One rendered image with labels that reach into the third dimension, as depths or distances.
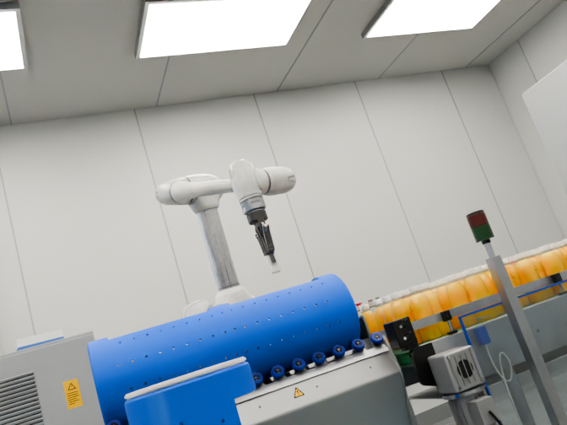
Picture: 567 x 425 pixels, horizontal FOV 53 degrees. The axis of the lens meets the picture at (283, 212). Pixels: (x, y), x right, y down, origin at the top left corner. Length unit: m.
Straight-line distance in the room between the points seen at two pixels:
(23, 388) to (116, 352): 1.55
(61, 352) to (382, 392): 1.93
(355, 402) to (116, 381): 0.77
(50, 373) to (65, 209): 1.86
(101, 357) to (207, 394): 0.70
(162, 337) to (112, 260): 2.95
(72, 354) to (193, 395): 2.21
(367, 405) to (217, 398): 0.88
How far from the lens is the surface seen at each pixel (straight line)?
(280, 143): 5.47
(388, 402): 2.05
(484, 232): 2.02
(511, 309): 2.02
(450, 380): 1.90
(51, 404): 3.37
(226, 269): 2.61
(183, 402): 1.22
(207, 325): 1.89
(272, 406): 1.90
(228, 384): 1.24
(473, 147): 6.58
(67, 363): 3.38
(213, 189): 2.38
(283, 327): 1.91
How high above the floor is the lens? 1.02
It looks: 13 degrees up
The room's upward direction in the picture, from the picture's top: 18 degrees counter-clockwise
